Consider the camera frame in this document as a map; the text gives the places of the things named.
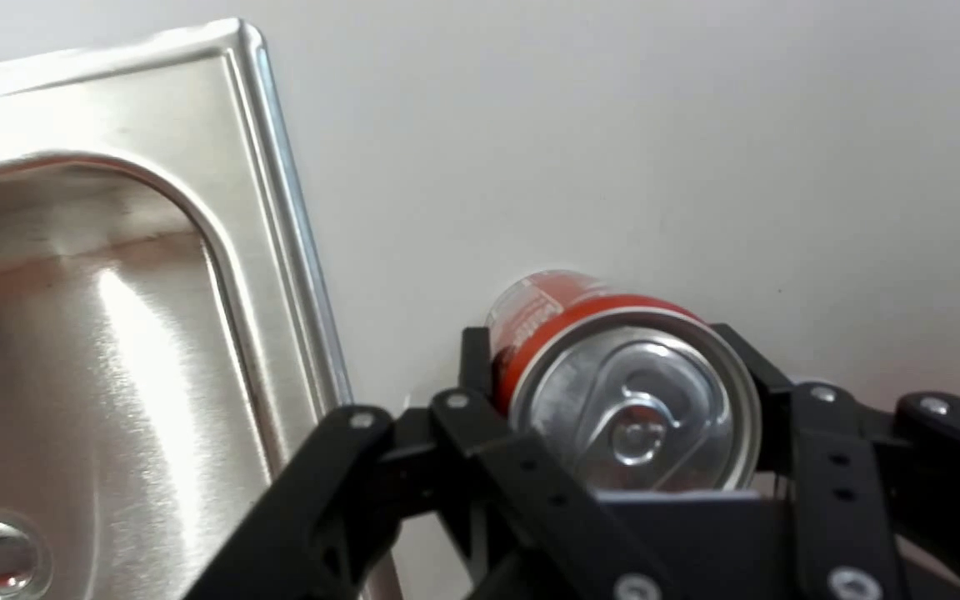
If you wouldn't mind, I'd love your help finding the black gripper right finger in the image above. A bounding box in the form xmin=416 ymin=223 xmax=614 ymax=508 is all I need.
xmin=717 ymin=322 xmax=960 ymax=600

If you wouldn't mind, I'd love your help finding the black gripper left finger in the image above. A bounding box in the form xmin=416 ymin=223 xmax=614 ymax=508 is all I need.
xmin=183 ymin=327 xmax=670 ymax=600

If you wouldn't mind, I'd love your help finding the red soda can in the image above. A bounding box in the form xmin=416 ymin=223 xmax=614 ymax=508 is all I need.
xmin=488 ymin=271 xmax=765 ymax=490

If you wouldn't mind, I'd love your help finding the stainless steel sink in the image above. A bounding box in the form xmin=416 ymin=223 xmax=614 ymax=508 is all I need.
xmin=0 ymin=21 xmax=352 ymax=600

